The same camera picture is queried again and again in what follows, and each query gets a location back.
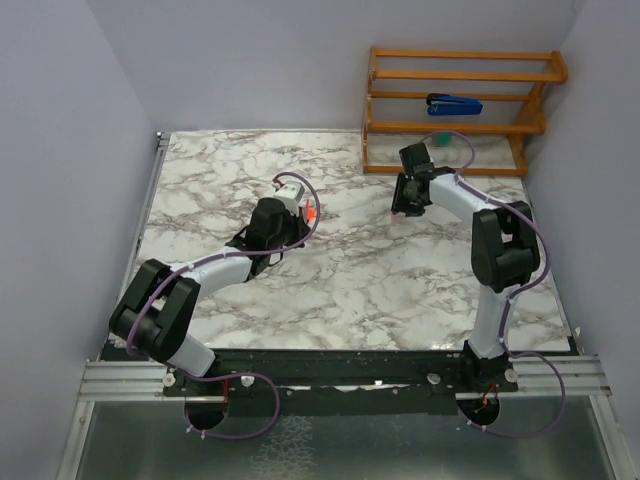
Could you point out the green small object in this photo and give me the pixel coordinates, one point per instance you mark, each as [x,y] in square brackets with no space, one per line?
[442,139]

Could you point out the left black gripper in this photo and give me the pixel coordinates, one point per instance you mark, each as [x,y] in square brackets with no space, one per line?
[301,228]

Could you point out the orange black highlighter pen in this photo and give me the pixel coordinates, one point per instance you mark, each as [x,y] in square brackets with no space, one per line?
[306,208]

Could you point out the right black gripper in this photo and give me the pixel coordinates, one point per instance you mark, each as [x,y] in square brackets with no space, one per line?
[398,205]

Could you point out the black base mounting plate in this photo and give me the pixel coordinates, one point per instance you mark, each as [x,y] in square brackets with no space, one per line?
[258,383]

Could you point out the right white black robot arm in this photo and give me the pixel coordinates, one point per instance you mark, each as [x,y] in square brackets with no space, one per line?
[504,248]

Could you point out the aluminium rail frame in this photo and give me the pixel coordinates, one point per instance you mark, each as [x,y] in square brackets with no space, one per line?
[362,283]

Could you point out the wooden shelf rack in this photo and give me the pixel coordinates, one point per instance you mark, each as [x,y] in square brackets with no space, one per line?
[529,121]

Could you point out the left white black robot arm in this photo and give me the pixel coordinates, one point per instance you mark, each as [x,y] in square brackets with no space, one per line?
[154,314]

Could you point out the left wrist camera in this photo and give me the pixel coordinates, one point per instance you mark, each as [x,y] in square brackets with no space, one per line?
[291,194]

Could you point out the blue stapler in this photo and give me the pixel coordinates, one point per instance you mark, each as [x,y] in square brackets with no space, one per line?
[449,105]

